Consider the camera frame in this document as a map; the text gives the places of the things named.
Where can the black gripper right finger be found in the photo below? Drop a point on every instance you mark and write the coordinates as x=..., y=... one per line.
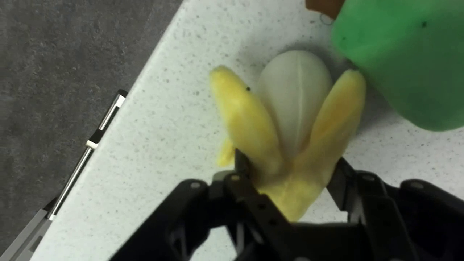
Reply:
x=410, y=223

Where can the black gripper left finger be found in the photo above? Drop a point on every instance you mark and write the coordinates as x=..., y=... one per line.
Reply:
x=212, y=223

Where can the yellow banana plush toy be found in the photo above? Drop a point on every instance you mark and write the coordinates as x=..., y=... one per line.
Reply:
x=294, y=107

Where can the green pear plush toy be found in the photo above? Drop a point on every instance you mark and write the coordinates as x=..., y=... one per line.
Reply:
x=410, y=59

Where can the black appliance silver trim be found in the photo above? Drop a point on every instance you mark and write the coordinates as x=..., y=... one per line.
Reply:
x=73, y=175

